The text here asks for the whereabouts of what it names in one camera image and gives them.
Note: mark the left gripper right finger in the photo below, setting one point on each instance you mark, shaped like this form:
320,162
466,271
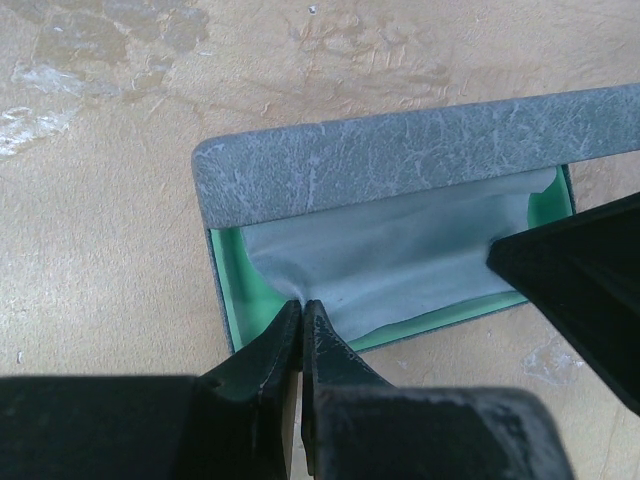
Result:
356,425

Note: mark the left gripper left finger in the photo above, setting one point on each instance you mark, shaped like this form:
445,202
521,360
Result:
233,422

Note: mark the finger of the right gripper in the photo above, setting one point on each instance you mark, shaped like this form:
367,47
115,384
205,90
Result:
582,273

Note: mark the blue cleaning cloth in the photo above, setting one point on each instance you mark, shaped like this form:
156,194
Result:
379,263

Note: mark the grey glasses case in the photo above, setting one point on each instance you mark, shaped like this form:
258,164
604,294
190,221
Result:
260,176

